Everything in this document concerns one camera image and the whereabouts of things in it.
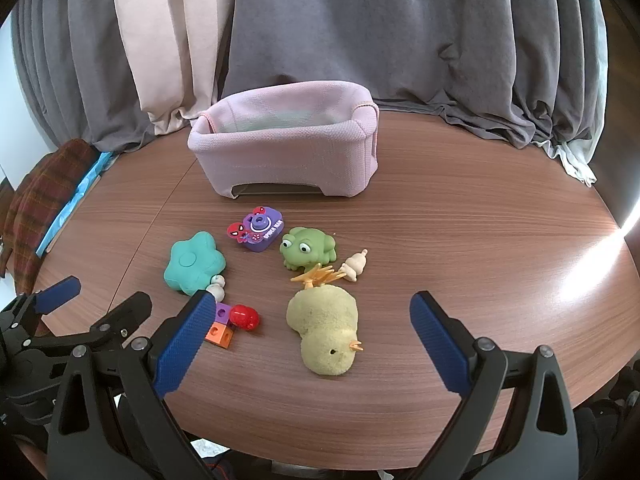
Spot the purple toy camera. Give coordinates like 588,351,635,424
226,205,287,254

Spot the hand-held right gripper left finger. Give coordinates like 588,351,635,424
46,291,221,480

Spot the light blue strip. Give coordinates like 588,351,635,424
37,151,121,256

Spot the pink fabric basket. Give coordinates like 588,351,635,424
188,80,380,200

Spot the brown plaid cloth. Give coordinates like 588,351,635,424
0,139,98,293

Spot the colourful block cube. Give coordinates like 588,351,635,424
204,301,237,350

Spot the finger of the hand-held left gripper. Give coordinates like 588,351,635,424
20,291,152,361
0,275,82,342

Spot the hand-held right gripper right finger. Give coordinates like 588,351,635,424
404,290,581,480

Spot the white sheer curtain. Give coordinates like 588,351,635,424
542,137,598,188

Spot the yellow plush chick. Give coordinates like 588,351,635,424
286,266,363,377

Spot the green frog toy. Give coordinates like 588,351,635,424
279,226,337,272

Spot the teal flower-shaped toy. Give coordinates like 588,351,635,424
164,231,226,295

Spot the grey curtain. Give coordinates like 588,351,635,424
220,0,608,150
10,0,156,153

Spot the cream curtain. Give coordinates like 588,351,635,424
110,0,241,136

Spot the cream small figure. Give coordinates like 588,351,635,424
340,248,369,282

